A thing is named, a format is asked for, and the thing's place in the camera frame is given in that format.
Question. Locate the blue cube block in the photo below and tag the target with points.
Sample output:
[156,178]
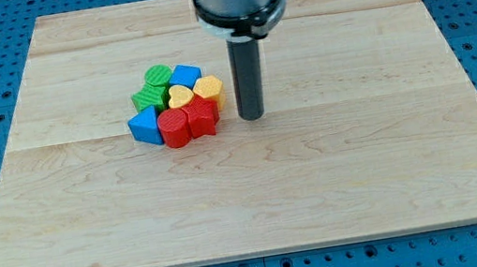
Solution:
[185,75]

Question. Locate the green star block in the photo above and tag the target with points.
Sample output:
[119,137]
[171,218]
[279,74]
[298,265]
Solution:
[151,96]

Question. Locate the yellow hexagon block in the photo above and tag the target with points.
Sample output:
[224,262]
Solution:
[211,87]

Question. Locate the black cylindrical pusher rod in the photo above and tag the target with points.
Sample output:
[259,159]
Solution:
[246,71]

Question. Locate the blue triangle block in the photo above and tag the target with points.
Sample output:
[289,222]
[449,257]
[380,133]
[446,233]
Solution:
[143,127]

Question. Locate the red cylinder block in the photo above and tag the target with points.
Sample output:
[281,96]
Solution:
[174,128]

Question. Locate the green cylinder block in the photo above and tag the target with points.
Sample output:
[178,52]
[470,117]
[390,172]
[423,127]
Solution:
[158,75]

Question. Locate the red star block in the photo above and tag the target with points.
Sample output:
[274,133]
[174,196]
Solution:
[202,115]

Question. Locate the yellow heart block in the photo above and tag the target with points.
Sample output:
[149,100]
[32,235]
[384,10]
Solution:
[180,96]

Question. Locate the light wooden board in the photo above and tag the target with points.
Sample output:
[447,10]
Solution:
[369,131]

